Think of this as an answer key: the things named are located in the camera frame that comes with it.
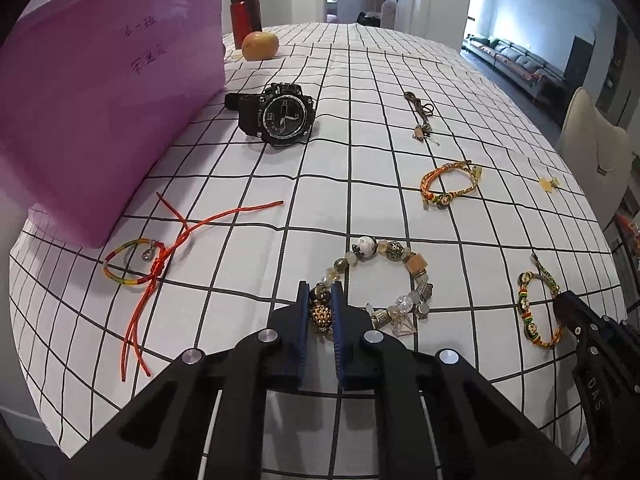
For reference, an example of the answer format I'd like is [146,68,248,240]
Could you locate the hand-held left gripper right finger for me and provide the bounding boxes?
[330,280,582,480]

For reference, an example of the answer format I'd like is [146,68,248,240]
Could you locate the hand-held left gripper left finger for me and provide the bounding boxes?
[70,280,313,480]

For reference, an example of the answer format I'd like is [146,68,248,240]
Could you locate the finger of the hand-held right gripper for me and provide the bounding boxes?
[553,291,609,342]

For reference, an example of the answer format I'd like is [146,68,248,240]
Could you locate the green yellow beaded bracelet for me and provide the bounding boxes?
[517,253,568,350]

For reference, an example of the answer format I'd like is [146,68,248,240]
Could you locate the chunky beaded bracelet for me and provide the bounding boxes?
[308,236,434,343]

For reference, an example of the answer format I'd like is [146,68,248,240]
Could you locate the black sport wristwatch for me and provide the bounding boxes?
[224,82,317,149]

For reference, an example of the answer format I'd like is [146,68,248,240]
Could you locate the brown cord necklace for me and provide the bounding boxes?
[403,91,442,147]

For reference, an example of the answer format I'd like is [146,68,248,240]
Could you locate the purple plastic bin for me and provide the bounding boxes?
[0,0,236,249]

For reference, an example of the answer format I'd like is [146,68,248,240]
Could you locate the cream chair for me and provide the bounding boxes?
[556,87,635,231]

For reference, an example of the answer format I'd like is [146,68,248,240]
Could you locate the grey green sofa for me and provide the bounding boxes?
[464,34,568,107]

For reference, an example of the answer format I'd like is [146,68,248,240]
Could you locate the yellow orange apple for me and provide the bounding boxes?
[242,31,280,62]

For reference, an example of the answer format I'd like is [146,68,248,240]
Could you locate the red metal bottle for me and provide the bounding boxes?
[229,0,264,51]

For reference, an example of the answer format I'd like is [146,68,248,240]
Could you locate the red cord multicolour bracelet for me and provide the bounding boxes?
[103,193,285,381]

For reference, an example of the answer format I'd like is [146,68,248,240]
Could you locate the orange braided bracelet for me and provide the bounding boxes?
[420,159,485,210]

